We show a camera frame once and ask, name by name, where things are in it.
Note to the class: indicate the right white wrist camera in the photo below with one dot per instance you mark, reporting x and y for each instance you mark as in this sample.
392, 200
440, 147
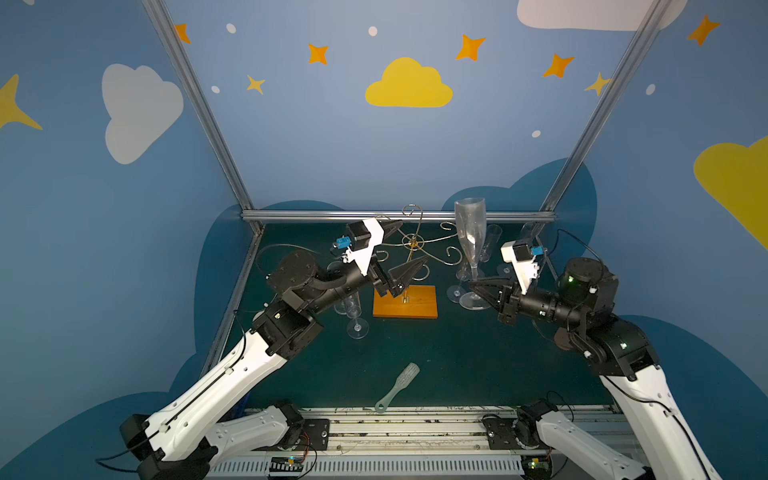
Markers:
524, 259

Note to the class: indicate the right aluminium post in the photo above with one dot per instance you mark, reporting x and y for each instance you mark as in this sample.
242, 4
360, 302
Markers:
638, 47

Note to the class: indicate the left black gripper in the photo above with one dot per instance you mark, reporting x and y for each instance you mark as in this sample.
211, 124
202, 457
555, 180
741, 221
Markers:
387, 279

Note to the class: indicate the gold wire glass rack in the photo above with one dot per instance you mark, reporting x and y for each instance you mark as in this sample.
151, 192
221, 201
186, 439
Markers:
416, 244

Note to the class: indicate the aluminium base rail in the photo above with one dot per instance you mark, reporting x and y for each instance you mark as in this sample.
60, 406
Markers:
425, 443

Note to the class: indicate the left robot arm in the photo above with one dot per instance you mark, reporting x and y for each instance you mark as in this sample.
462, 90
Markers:
190, 436

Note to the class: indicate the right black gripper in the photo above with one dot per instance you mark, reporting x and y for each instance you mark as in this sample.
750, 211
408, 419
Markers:
507, 306

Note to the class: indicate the aluminium post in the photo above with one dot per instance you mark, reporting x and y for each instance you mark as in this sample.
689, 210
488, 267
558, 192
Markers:
161, 19
638, 47

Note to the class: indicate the brown round disc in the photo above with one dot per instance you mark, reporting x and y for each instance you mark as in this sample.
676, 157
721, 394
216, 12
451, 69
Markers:
562, 339

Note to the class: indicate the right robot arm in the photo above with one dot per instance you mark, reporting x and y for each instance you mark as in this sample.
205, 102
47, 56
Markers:
621, 355

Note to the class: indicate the clear glass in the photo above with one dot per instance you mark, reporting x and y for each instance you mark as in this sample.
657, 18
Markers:
526, 233
357, 328
340, 308
493, 234
457, 288
470, 216

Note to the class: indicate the orange wooden rack base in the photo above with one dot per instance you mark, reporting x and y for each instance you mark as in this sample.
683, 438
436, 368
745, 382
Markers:
416, 302

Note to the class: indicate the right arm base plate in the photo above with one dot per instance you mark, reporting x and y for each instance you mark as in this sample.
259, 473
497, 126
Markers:
510, 433

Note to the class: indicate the back horizontal aluminium bar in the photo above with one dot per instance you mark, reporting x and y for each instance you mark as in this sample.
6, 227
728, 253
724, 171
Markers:
306, 216

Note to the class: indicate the left aluminium post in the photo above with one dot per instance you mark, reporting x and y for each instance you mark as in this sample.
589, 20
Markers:
161, 19

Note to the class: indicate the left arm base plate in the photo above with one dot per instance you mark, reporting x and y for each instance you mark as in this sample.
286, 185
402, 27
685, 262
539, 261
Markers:
314, 434

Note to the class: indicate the clear glass top back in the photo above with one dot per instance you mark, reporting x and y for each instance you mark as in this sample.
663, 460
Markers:
470, 216

